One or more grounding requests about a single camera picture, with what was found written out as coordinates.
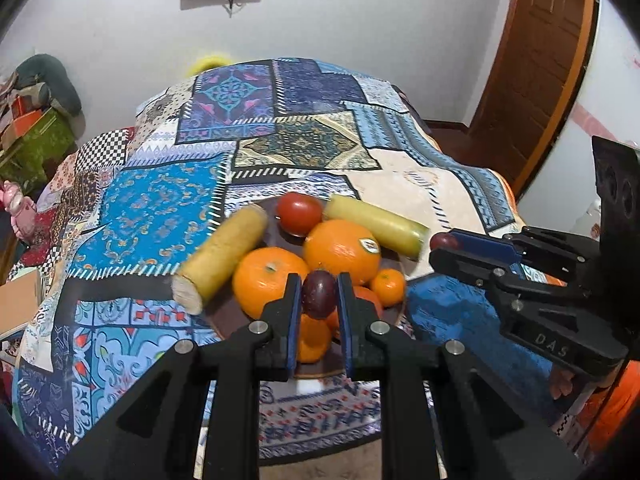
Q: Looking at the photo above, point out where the orange bed sheet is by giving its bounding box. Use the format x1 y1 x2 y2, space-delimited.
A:
497 179 568 287

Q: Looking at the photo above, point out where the red tomato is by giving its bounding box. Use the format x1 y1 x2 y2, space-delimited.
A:
325 285 385 342
276 192 324 237

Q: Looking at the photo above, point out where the yellow plush item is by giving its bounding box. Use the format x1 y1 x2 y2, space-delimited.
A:
186 52 232 77

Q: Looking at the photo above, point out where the yellow corn cob rough end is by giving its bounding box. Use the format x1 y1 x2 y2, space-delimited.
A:
171 205 269 316

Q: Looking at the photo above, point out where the small mandarin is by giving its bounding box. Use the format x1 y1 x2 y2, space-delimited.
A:
370 268 407 308

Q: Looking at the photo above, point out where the red floral cloth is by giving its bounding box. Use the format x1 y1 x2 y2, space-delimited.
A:
20 150 77 267

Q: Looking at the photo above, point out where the green patterned box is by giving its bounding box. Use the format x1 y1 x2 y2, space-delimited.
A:
0 109 77 187

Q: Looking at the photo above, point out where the blue patchwork blanket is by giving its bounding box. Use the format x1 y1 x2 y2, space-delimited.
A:
10 57 556 480

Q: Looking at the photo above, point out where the round brown plate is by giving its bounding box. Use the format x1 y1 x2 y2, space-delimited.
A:
202 194 409 380

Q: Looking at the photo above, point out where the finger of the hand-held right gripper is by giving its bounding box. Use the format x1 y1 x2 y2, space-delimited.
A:
429 245 629 379
447 226 601 287

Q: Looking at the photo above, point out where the brown wooden door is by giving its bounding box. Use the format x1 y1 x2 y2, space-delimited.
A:
465 0 601 197

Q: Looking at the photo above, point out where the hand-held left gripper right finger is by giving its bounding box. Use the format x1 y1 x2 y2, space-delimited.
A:
336 272 583 480

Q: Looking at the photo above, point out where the tan cardboard box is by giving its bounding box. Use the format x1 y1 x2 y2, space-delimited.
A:
0 269 44 342

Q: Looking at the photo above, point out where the large mandarin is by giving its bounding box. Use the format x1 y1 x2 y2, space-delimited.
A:
295 312 333 365

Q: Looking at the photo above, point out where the orange with sticker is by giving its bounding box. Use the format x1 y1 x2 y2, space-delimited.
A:
302 219 383 287

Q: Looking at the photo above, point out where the dark purple plum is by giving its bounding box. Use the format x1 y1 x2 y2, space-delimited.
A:
301 270 338 321
430 232 461 253

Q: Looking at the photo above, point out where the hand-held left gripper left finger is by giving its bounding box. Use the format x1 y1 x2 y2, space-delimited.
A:
59 272 304 480

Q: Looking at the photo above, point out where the pink toy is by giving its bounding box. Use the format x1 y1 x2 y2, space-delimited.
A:
0 180 37 242

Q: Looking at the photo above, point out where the person's right hand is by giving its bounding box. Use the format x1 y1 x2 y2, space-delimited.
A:
549 366 577 402

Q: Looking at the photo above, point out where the orange box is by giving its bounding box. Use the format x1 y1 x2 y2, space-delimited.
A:
9 95 42 132

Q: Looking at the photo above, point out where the orange with green stem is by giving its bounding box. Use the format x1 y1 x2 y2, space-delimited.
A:
231 247 311 322

